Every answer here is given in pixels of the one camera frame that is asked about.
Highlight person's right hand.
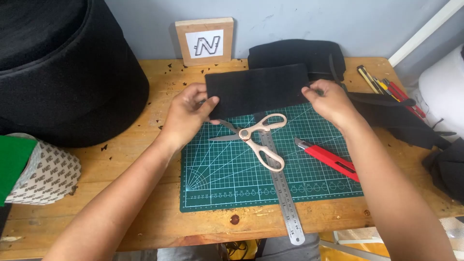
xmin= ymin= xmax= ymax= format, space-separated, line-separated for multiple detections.
xmin=301 ymin=79 xmax=365 ymax=135

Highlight green cutting mat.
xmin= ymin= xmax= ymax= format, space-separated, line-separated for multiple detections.
xmin=179 ymin=102 xmax=364 ymax=213

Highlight slim red utility knife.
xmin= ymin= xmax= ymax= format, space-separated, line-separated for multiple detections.
xmin=383 ymin=78 xmax=427 ymax=119

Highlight steel ruler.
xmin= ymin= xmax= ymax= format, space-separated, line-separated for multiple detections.
xmin=253 ymin=112 xmax=306 ymax=246

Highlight rose gold scissors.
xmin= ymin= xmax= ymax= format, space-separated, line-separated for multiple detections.
xmin=208 ymin=113 xmax=288 ymax=172

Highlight person's left hand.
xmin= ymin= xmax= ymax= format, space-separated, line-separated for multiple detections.
xmin=162 ymin=83 xmax=220 ymax=148

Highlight green felt sheet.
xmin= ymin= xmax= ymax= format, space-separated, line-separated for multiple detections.
xmin=0 ymin=135 xmax=38 ymax=206

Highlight folded black felt pile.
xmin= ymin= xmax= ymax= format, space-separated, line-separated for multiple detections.
xmin=247 ymin=39 xmax=347 ymax=82

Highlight black felt scrap heap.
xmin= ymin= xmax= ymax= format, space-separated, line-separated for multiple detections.
xmin=348 ymin=91 xmax=464 ymax=204

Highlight large black felt roll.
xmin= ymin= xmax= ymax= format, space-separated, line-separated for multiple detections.
xmin=0 ymin=0 xmax=150 ymax=148

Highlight white metal frame bar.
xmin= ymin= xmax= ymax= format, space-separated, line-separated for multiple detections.
xmin=388 ymin=0 xmax=464 ymax=68

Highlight black felt rectangle piece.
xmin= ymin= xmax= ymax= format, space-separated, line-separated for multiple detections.
xmin=205 ymin=64 xmax=311 ymax=120

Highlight black felt strip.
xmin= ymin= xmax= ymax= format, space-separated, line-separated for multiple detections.
xmin=328 ymin=54 xmax=417 ymax=107

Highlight printed adhesive backing roll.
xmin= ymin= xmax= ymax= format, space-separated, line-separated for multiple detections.
xmin=4 ymin=133 xmax=82 ymax=206

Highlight person's grey trousers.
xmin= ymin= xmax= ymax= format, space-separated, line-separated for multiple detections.
xmin=112 ymin=233 xmax=321 ymax=261

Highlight wooden block with white label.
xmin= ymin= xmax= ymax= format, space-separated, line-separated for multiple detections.
xmin=175 ymin=17 xmax=234 ymax=67

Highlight yellow black utility knife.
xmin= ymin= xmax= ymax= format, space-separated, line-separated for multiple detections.
xmin=357 ymin=65 xmax=400 ymax=103

